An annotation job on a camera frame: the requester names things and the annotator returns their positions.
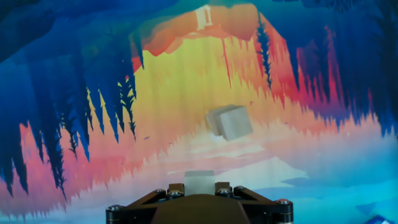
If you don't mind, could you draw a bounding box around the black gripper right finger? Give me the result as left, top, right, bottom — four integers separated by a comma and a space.
214, 182, 295, 224

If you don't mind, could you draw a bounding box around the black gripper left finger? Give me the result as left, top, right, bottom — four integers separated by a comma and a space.
105, 182, 186, 224

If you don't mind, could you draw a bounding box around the sunset forest printed cloth mat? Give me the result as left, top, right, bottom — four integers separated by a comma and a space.
0, 0, 398, 224

